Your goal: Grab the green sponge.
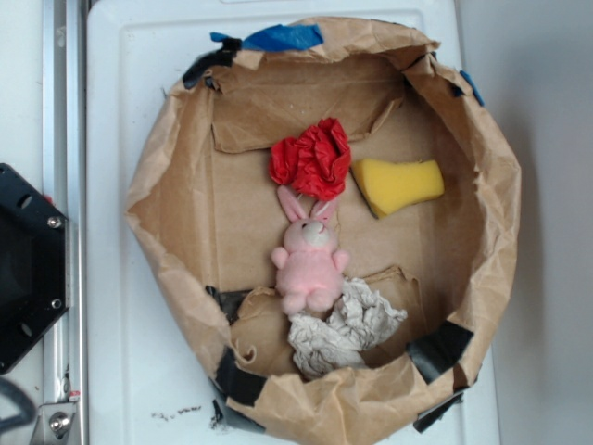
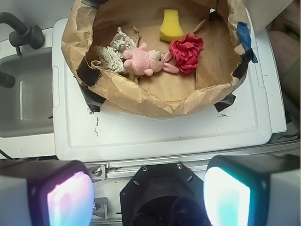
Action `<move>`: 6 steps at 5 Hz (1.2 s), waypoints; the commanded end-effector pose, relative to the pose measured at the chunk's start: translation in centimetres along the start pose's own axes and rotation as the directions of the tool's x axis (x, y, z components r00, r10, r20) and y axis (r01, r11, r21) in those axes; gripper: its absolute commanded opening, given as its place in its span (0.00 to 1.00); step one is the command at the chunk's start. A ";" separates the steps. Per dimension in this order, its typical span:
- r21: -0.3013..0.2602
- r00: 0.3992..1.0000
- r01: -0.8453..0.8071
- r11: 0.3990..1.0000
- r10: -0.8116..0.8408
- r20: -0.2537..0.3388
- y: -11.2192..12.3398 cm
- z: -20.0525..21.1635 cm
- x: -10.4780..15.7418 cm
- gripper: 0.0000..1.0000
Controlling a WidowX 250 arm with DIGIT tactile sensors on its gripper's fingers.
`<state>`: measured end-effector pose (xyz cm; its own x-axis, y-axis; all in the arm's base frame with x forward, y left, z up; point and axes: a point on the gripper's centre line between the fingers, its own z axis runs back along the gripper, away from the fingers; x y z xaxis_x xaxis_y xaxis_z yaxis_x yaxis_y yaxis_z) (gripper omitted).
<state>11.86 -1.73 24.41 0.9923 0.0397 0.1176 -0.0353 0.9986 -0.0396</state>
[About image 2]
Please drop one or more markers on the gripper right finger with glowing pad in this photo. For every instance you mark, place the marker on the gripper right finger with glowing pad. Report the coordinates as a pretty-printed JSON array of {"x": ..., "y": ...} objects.
[{"x": 253, "y": 190}]

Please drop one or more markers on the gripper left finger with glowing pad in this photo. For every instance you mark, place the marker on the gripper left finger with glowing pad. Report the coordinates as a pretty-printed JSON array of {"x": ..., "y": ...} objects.
[{"x": 45, "y": 193}]

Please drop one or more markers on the yellow green sponge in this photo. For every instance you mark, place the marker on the yellow green sponge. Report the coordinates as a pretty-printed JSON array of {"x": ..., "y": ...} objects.
[{"x": 170, "y": 28}]

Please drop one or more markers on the white plastic lid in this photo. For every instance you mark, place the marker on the white plastic lid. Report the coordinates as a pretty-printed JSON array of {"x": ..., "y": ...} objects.
[{"x": 110, "y": 135}]

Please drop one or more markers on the grey sink basin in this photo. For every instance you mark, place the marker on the grey sink basin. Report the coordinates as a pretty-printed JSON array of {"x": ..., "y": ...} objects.
[{"x": 26, "y": 108}]

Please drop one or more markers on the crumpled grey white paper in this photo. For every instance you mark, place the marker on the crumpled grey white paper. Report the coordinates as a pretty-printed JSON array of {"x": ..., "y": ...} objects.
[{"x": 111, "y": 57}]

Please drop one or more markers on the red crumpled cloth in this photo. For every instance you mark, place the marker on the red crumpled cloth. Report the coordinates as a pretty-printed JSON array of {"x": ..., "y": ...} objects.
[{"x": 186, "y": 51}]

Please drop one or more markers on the dark grey faucet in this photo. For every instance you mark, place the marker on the dark grey faucet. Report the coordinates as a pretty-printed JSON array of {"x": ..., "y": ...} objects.
[{"x": 23, "y": 34}]

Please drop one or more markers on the pink plush bunny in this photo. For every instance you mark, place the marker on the pink plush bunny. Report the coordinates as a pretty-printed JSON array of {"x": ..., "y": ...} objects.
[{"x": 141, "y": 62}]

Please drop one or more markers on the blue masking tape strip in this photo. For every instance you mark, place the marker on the blue masking tape strip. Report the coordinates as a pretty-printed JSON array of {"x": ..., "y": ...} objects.
[{"x": 245, "y": 39}]

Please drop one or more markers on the brown paper bag bin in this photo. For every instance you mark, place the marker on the brown paper bag bin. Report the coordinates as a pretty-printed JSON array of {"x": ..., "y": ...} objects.
[{"x": 220, "y": 71}]

